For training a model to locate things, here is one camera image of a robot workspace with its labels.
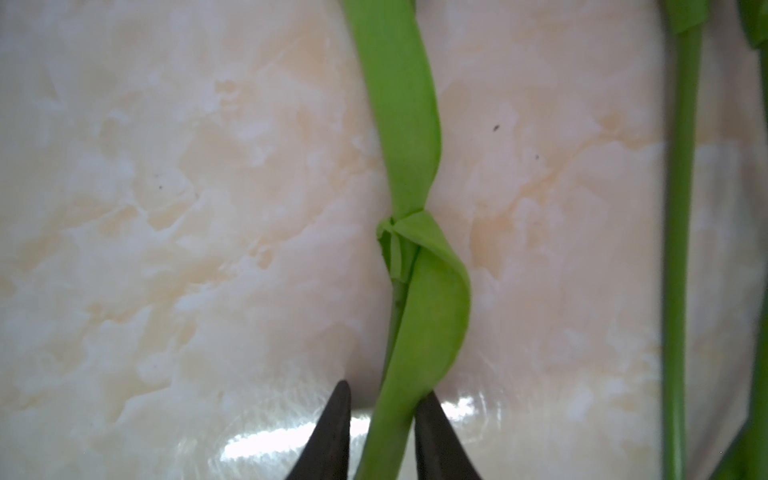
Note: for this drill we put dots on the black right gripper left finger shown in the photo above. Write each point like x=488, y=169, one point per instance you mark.
x=326, y=453

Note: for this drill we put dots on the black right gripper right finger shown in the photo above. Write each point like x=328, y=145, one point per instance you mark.
x=439, y=453

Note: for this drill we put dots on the blue tulip front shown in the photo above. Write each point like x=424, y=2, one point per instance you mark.
x=429, y=279

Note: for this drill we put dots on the blue tulip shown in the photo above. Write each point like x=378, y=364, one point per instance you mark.
x=429, y=279
x=746, y=457

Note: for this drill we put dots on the blue tulip back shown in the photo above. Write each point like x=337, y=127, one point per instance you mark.
x=746, y=457

